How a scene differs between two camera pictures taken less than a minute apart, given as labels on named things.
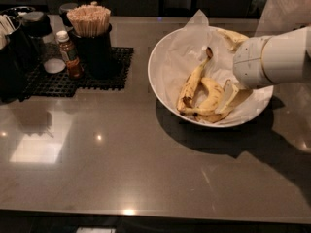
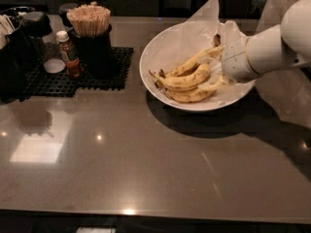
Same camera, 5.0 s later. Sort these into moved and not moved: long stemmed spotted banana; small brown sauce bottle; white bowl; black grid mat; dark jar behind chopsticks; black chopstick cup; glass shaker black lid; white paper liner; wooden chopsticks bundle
Moved: white bowl; long stemmed spotted banana; white paper liner
Not moved: wooden chopsticks bundle; dark jar behind chopsticks; black chopstick cup; black grid mat; small brown sauce bottle; glass shaker black lid
